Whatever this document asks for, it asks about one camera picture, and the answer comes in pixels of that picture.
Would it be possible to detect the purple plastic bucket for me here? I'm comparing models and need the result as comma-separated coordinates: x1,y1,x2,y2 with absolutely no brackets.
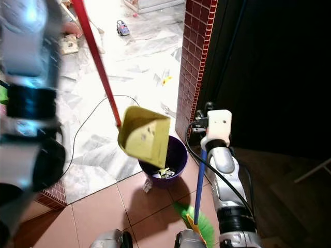
138,135,189,180

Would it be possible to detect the grey robot foot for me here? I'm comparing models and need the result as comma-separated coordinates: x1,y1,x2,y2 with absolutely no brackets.
90,229,133,248
175,229,214,248

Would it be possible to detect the grey right robot foot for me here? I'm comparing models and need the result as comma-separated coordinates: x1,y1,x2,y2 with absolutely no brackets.
175,229,214,248

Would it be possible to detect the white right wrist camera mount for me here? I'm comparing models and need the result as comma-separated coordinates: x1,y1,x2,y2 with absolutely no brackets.
201,109,233,151

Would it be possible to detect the grey left robot foot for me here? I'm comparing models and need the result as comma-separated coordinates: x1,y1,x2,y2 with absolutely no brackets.
90,229,133,248

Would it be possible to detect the pale wooden stick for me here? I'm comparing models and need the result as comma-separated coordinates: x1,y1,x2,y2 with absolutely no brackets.
294,157,331,184

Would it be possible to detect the small purple toy car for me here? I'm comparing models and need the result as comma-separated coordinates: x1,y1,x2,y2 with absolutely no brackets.
116,20,130,36

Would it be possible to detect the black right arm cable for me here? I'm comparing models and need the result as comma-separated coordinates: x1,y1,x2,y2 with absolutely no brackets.
186,122,255,218

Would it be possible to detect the thin black floor cable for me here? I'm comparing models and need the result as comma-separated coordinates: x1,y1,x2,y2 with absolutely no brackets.
71,94,139,162

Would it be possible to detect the crumpled paper rubbish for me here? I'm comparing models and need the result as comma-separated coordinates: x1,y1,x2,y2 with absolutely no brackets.
155,167,176,179

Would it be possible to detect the white furniture base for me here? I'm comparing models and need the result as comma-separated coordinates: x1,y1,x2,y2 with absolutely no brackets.
123,0,187,14

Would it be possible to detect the yellow dustpan with red handle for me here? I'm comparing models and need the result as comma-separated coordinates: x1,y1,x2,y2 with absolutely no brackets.
71,0,172,169

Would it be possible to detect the small beige box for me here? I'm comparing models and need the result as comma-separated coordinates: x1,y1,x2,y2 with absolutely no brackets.
59,36,80,56

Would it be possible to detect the green broom with blue handle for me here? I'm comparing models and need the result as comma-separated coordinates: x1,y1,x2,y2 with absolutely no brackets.
173,147,216,247

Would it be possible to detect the small white paper scrap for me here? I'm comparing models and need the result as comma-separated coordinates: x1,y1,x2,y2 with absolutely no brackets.
142,180,154,195

